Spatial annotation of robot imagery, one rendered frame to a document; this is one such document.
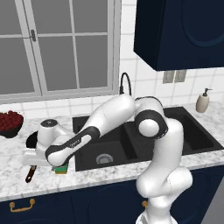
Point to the grey framed window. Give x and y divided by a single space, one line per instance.
58 46

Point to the navy wall cupboard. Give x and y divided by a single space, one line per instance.
180 32

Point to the grey wall socket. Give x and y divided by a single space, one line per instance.
180 76
168 76

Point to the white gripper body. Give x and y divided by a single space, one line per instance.
33 158

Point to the navy drawer front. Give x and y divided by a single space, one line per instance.
49 208

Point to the navy cupboard door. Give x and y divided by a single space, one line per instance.
201 189
108 204

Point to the black bowl of red fruit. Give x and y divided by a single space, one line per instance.
9 124

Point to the black double sink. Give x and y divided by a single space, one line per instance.
186 131

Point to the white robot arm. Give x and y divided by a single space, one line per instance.
157 151

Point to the grey window latch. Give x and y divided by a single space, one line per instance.
33 35

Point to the green and yellow sponge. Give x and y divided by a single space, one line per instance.
61 169

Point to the beige soap dispenser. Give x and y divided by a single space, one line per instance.
202 102

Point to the black curved tap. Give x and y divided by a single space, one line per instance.
128 83

